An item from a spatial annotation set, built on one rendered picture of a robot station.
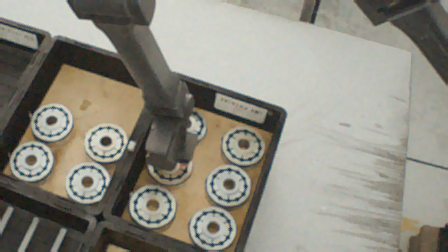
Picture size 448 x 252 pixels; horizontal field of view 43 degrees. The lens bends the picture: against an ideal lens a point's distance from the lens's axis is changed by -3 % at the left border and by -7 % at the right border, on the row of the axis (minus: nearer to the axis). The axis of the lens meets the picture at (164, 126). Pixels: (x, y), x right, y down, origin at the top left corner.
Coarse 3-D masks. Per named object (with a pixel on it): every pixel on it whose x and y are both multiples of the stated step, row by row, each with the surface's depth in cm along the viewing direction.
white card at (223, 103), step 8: (216, 96) 138; (224, 96) 136; (216, 104) 140; (224, 104) 139; (232, 104) 138; (240, 104) 137; (232, 112) 141; (240, 112) 139; (248, 112) 138; (256, 112) 137; (264, 112) 136; (256, 120) 140
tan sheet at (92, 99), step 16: (64, 80) 148; (80, 80) 148; (96, 80) 148; (112, 80) 148; (48, 96) 145; (64, 96) 145; (80, 96) 145; (96, 96) 146; (112, 96) 146; (128, 96) 146; (80, 112) 143; (96, 112) 143; (112, 112) 143; (128, 112) 144; (80, 128) 141; (128, 128) 141; (64, 144) 139; (80, 144) 139; (64, 160) 137; (80, 160) 137; (64, 176) 134; (64, 192) 132
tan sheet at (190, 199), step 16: (208, 112) 144; (208, 128) 142; (224, 128) 142; (208, 144) 140; (192, 160) 138; (208, 160) 138; (144, 176) 135; (192, 176) 136; (256, 176) 136; (176, 192) 133; (192, 192) 134; (128, 208) 131; (192, 208) 132; (240, 208) 132; (176, 224) 130; (240, 224) 130
